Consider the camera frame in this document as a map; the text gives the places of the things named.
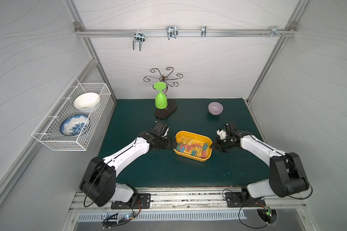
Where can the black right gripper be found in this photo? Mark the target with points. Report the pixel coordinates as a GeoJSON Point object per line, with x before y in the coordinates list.
{"type": "Point", "coordinates": [221, 143]}

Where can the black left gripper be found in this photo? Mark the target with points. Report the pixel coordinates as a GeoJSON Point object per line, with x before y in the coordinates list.
{"type": "Point", "coordinates": [167, 143]}

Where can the yellow plastic storage box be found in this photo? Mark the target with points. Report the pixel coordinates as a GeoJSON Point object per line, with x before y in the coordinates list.
{"type": "Point", "coordinates": [193, 146]}

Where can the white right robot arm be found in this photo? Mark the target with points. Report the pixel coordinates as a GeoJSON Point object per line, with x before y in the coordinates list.
{"type": "Point", "coordinates": [286, 172]}

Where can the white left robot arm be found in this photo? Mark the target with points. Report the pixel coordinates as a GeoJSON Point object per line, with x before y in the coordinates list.
{"type": "Point", "coordinates": [99, 182]}

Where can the dark metal cup stand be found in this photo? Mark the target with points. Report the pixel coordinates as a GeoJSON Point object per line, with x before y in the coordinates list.
{"type": "Point", "coordinates": [170, 83]}

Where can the lilac ceramic bowl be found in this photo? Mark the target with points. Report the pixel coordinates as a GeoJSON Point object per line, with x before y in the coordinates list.
{"type": "Point", "coordinates": [215, 108]}

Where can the green plastic goblet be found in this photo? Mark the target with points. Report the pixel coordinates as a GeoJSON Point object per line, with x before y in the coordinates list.
{"type": "Point", "coordinates": [161, 98]}

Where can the white ceramic bowl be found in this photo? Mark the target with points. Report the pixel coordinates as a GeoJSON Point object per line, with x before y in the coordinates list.
{"type": "Point", "coordinates": [86, 102]}

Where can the blue patterned ceramic plate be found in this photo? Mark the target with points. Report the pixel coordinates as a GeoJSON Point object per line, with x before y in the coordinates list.
{"type": "Point", "coordinates": [74, 125]}

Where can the metal double hook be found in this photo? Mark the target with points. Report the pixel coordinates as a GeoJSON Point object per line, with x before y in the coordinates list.
{"type": "Point", "coordinates": [139, 38]}

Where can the metal loop hook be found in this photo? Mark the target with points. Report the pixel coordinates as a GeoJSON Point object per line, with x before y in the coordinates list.
{"type": "Point", "coordinates": [172, 32]}

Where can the small metal hook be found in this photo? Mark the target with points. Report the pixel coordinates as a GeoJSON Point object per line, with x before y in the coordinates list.
{"type": "Point", "coordinates": [203, 31]}

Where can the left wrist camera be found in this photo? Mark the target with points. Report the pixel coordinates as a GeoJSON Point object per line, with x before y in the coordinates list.
{"type": "Point", "coordinates": [160, 129]}

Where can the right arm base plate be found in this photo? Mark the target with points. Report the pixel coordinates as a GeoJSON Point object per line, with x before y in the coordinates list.
{"type": "Point", "coordinates": [242, 199]}

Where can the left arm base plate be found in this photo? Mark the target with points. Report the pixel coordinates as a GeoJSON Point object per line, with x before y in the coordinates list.
{"type": "Point", "coordinates": [138, 201]}

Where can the white wire wall basket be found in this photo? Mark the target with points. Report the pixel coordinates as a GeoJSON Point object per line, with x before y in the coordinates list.
{"type": "Point", "coordinates": [48, 131]}

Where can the metal bracket hook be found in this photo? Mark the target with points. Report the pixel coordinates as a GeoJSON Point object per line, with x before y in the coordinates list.
{"type": "Point", "coordinates": [273, 33]}

